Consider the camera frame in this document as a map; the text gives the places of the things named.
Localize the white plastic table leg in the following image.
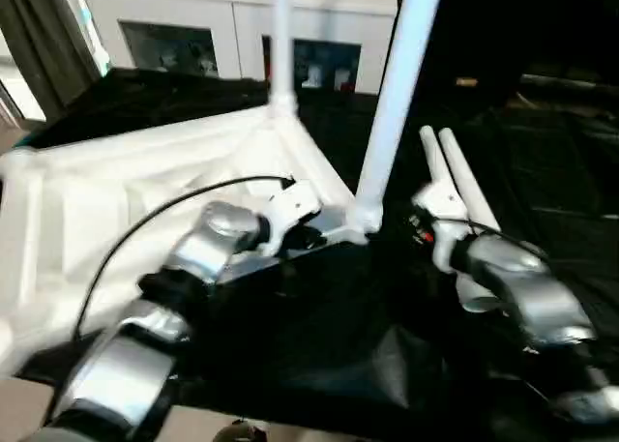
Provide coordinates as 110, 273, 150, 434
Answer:
436, 127, 503, 234
267, 0, 300, 120
351, 0, 447, 234
418, 125, 505, 313

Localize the white plastic table top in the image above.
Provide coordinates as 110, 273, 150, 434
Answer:
0, 104, 384, 367

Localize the black work surface mat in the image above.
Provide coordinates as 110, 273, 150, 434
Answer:
0, 66, 619, 442

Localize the brown round robot part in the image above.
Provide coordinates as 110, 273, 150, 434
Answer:
211, 419, 268, 442

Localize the long dark metal rod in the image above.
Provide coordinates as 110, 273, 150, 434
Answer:
520, 73, 619, 91

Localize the black backdrop cloth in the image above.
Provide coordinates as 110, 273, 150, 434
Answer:
381, 0, 619, 114

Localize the white glass-door cabinet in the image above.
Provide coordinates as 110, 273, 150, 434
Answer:
80, 0, 398, 95

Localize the grey curtain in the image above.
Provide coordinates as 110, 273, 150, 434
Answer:
0, 0, 106, 123

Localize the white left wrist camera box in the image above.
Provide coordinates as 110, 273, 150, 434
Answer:
262, 179, 324, 258

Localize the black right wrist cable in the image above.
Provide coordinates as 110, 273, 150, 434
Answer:
462, 221, 550, 262

